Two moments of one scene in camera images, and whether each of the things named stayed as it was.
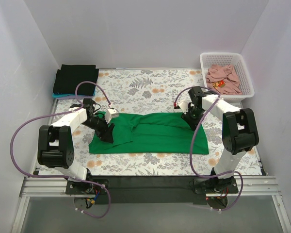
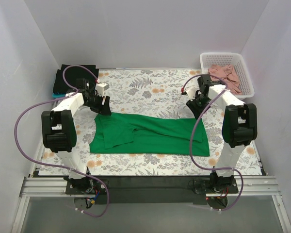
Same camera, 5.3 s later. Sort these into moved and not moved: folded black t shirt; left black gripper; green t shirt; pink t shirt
Moved: left black gripper
Not moved: green t shirt; folded black t shirt; pink t shirt
